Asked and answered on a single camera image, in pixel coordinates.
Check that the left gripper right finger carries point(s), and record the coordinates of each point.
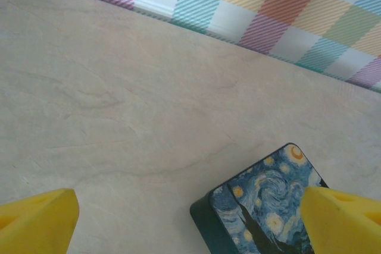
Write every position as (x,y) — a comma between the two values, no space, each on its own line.
(342,224)

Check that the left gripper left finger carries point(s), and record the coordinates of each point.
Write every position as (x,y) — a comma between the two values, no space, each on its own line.
(38,221)

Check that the starry night tin box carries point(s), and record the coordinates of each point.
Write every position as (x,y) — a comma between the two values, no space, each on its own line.
(262,203)

